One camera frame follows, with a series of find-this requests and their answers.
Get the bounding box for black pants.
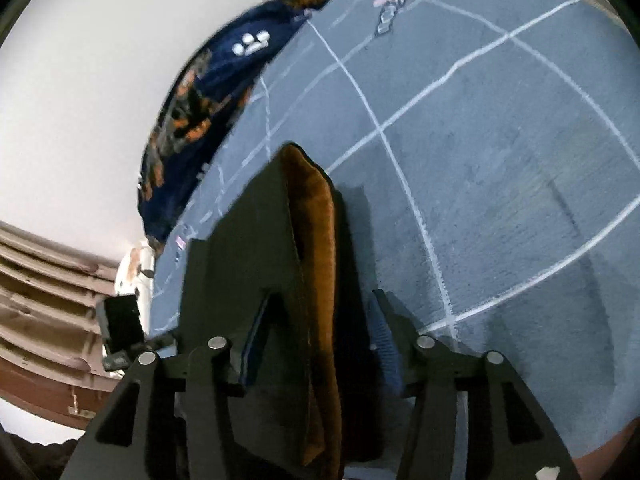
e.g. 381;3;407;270
179;143;383;479

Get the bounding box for brown wooden bed frame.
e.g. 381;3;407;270
0;359;117;430

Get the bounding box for blue grid bed sheet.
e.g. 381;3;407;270
151;0;639;456

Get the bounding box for navy dog print blanket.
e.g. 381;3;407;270
138;0;330;249

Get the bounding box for beige pink curtain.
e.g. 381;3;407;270
1;222;118;392

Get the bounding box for white floral pillow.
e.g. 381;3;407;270
114;240;155;336

